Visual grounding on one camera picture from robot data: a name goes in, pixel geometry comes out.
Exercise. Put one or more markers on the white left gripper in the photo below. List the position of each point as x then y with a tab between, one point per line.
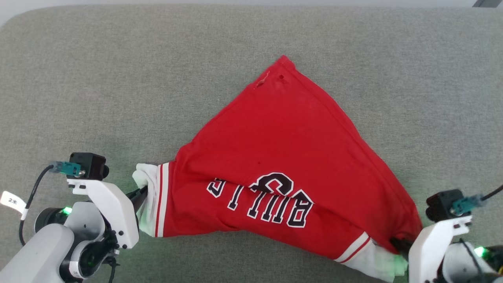
114	204

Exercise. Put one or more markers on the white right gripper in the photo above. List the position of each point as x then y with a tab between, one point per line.
426	251

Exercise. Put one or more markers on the red Bulls basketball jersey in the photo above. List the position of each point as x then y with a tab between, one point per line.
283	137

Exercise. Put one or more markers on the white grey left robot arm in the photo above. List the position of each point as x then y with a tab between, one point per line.
35	255

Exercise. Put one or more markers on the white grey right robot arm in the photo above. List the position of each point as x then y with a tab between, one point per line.
471	263

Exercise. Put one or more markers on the dark grey angular object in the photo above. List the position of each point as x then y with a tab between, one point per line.
487	3

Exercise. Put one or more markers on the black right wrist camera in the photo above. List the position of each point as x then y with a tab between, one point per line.
442	204

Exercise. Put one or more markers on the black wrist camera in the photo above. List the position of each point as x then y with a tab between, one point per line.
442	204
88	165

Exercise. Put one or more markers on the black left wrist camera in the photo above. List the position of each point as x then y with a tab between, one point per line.
88	165

